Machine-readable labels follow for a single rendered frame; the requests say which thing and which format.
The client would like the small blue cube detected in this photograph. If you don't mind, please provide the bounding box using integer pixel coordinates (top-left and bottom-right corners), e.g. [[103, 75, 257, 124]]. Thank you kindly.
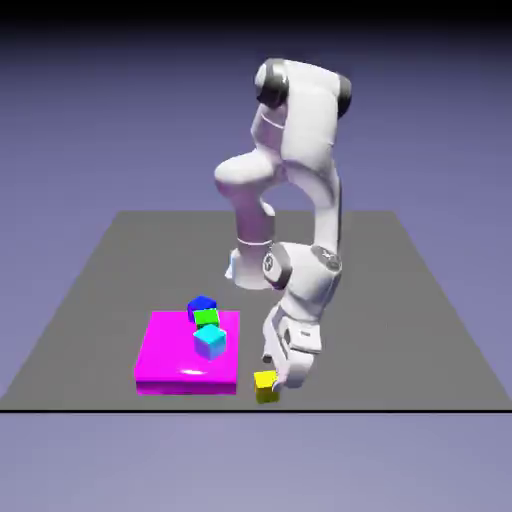
[[186, 294, 218, 324]]

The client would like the small yellow cube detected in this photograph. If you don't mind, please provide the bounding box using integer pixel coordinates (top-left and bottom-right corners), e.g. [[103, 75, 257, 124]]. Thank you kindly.
[[253, 369, 282, 405]]

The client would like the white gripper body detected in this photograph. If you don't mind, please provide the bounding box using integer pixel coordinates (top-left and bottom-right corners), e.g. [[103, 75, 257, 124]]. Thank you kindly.
[[261, 305, 316, 390]]

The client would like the small green cube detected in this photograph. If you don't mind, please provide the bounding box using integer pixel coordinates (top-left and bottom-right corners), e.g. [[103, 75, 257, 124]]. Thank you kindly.
[[193, 308, 222, 330]]

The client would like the small cyan cube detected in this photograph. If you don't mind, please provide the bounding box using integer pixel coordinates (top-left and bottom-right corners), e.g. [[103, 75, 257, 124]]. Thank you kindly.
[[192, 323, 228, 362]]

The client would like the large magenta box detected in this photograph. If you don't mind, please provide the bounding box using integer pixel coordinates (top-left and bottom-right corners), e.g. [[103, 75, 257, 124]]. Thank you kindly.
[[133, 309, 242, 397]]

